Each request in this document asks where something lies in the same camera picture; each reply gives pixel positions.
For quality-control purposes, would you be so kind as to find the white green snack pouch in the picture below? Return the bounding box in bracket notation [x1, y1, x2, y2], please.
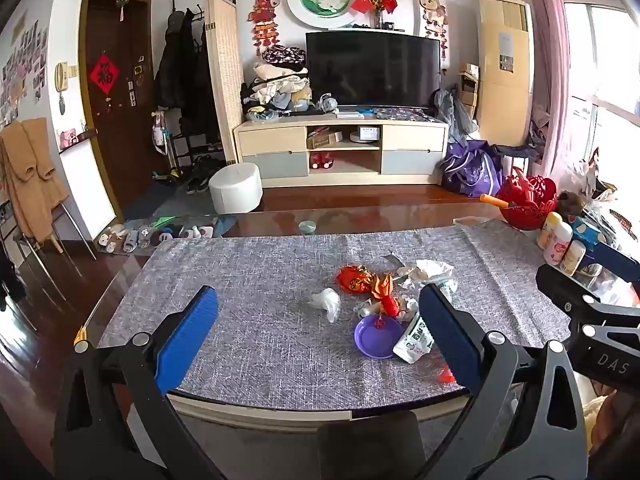
[393, 313, 434, 364]

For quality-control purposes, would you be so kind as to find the red lantern ornament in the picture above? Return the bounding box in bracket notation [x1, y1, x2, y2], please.
[374, 296, 400, 330]

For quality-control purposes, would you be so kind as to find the purple plastic plate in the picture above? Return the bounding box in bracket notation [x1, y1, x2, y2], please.
[354, 314, 404, 360]

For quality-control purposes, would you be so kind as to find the red gold foil wrapper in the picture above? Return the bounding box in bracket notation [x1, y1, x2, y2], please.
[336, 266, 373, 295]

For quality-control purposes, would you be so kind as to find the black trash bin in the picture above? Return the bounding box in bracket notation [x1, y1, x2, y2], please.
[317, 411, 426, 480]

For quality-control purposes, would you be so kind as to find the small cream bottle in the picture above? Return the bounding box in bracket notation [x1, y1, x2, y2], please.
[559, 240, 587, 276]

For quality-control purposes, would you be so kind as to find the white pink bottle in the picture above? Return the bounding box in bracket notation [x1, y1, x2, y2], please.
[544, 221, 573, 266]

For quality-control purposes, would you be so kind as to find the cream yellow bottle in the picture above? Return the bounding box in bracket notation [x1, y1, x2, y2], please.
[537, 211, 562, 249]

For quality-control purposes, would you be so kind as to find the red plastic basket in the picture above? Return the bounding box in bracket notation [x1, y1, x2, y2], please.
[497, 167, 558, 231]

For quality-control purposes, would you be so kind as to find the crumpled white tissue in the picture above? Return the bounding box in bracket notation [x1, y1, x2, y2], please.
[394, 259, 458, 300]

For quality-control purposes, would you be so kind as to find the orange folded paper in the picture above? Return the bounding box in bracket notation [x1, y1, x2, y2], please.
[370, 274, 394, 301]

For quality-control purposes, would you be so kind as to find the grey woven table mat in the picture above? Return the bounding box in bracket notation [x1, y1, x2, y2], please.
[100, 221, 570, 411]

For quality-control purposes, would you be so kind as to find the purple bag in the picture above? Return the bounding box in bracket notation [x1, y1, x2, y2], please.
[438, 140, 504, 198]

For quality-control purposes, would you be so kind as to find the white round stool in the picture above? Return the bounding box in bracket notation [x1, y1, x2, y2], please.
[208, 162, 262, 214]

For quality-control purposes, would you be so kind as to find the tan coat on chair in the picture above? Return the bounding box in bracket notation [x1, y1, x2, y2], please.
[1, 118, 70, 243]

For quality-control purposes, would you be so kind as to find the cream standing air conditioner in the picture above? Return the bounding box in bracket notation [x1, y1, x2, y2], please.
[476, 0, 535, 146]

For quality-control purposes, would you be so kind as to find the cream tv cabinet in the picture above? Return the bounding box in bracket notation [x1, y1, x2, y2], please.
[233, 114, 448, 188]

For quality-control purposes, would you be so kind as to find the coat rack with dark coats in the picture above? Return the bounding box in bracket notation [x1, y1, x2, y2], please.
[152, 0, 236, 184]

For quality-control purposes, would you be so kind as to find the pile of clothes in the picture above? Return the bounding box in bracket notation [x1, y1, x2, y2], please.
[241, 44, 340, 122]

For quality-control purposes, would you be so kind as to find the black flat television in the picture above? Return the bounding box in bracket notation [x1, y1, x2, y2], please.
[306, 29, 442, 106]

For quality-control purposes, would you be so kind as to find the dark brown door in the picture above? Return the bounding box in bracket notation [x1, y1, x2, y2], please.
[79, 0, 166, 219]

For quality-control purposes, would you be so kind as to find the folding screen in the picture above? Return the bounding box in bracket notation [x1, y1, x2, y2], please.
[204, 0, 244, 164]

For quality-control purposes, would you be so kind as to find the orange handled tool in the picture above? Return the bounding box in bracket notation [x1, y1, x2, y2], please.
[480, 194, 510, 209]

